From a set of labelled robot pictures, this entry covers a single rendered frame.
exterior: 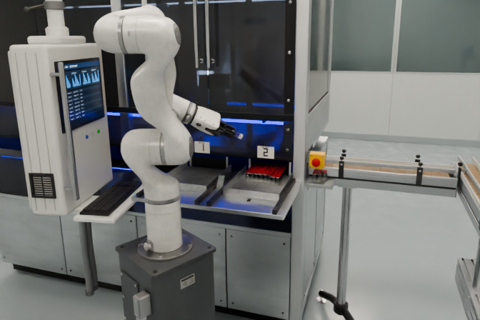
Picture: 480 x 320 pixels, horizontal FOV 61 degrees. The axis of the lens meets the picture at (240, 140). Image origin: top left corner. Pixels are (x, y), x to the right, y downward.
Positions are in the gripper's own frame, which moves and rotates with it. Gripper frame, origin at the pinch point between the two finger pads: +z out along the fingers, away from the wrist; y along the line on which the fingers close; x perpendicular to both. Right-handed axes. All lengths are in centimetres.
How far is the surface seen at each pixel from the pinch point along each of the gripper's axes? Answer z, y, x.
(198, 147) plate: 1, 38, 42
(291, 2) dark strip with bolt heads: 6, 53, -41
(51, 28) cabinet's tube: -83, 43, 17
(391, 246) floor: 179, 81, 88
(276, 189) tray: 36.7, 10.6, 25.8
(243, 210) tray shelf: 20.3, -11.0, 25.3
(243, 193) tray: 21.5, 2.6, 28.4
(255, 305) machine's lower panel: 65, -2, 96
